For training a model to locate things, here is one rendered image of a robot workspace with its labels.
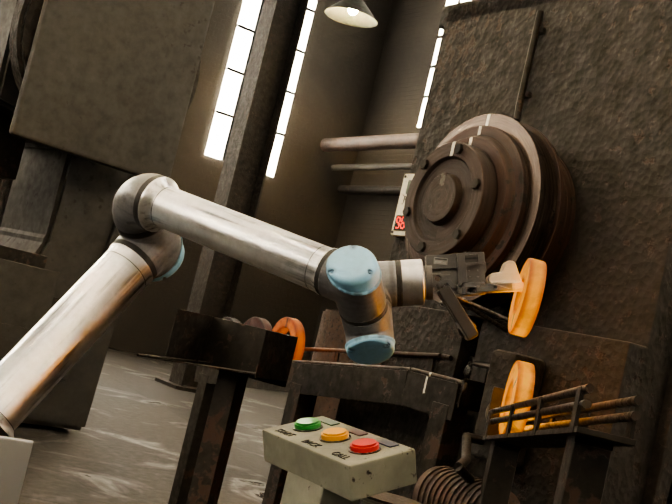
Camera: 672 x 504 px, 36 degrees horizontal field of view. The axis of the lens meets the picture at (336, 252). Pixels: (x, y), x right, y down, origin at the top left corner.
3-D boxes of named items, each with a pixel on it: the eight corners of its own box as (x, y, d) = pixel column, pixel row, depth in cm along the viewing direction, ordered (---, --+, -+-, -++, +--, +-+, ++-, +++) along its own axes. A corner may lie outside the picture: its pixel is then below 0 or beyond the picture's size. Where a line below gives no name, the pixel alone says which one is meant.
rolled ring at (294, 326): (262, 336, 318) (272, 338, 320) (267, 389, 308) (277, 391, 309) (293, 304, 306) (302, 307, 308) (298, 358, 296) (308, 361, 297)
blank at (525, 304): (535, 269, 212) (519, 265, 212) (553, 253, 197) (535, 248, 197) (518, 343, 208) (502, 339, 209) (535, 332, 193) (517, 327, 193)
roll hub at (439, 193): (407, 257, 257) (432, 148, 260) (482, 265, 234) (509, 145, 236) (389, 252, 254) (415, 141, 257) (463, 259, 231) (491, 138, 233)
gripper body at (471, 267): (487, 251, 200) (425, 254, 200) (490, 296, 199) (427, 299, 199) (483, 254, 207) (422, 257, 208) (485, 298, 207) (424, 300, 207)
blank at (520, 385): (511, 457, 202) (494, 453, 202) (518, 393, 212) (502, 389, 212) (532, 413, 190) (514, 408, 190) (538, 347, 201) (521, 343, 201)
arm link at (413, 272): (403, 305, 198) (401, 306, 208) (429, 304, 198) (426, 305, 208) (401, 258, 199) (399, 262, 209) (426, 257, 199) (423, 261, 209)
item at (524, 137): (407, 299, 270) (447, 125, 274) (534, 320, 231) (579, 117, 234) (387, 294, 267) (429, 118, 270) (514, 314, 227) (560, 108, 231)
